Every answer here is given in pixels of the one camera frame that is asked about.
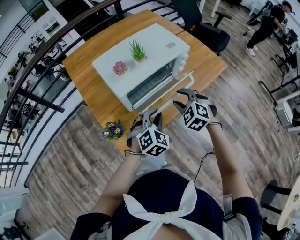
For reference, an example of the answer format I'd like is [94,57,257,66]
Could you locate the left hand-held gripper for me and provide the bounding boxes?
[137,108,170,156]

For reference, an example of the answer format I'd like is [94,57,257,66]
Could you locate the white toaster oven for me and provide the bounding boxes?
[91,22,191,112]

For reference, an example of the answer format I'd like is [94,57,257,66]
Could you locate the pale round table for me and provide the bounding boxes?
[276,174,300,232]

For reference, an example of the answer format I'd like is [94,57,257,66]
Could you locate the white oven door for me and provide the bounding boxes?
[131,70,195,113]

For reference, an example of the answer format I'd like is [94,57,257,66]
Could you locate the pink succulent in white pot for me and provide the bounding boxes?
[112,60,129,77]

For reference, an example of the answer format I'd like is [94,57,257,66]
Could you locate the grey shoulder strap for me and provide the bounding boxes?
[222,194,234,222]

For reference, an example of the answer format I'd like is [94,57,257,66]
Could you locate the person's navy top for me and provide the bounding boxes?
[75,168,263,240]

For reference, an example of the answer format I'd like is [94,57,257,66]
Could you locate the black railing with brown handrail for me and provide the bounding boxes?
[0,0,183,188]

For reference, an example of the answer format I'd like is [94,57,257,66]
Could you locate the person's left forearm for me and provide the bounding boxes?
[90,153,141,218]

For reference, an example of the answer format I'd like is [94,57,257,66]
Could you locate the person's left hand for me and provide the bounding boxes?
[127,114,144,152]

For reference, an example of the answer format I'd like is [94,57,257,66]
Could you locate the wooden table with white legs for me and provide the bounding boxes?
[62,9,228,153]

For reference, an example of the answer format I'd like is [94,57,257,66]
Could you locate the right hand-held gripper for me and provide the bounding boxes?
[173,88,218,132]

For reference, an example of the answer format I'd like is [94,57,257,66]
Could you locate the person's grey trousers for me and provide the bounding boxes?
[135,153,188,181]

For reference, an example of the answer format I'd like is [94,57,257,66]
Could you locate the white tied scarf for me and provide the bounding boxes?
[123,180,223,240]

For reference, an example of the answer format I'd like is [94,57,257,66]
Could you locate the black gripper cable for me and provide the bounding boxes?
[193,147,215,183]

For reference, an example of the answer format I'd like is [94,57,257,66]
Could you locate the white computer tower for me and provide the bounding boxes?
[274,99,295,127]

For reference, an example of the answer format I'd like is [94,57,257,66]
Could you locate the purple flowers in white pot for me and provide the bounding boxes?
[101,119,126,141]

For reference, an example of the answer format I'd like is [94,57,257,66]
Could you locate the black office chair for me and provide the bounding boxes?
[171,0,233,56]

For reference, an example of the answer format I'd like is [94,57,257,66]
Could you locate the green succulent in white pot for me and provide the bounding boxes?
[128,40,148,63]

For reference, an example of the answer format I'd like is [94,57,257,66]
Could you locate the person's right forearm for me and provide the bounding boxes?
[207,121,255,202]

